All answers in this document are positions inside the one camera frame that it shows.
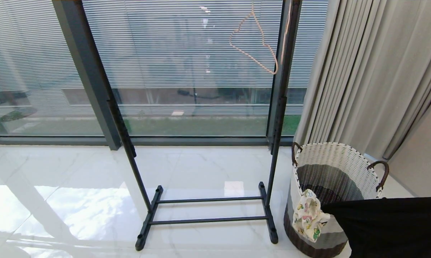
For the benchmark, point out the black clothes rack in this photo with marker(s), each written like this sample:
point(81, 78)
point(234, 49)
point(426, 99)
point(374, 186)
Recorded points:
point(149, 222)

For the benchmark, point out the beige curtain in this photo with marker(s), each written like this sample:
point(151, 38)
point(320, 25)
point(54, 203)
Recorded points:
point(362, 71)

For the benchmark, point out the black garment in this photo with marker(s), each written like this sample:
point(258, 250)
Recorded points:
point(387, 229)

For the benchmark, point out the white laundry basket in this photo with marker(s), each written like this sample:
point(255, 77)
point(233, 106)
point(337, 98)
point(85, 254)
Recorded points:
point(330, 157)

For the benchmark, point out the cream printed garment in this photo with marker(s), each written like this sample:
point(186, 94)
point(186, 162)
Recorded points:
point(308, 215)

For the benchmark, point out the window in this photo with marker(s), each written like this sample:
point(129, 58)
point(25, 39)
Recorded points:
point(201, 53)

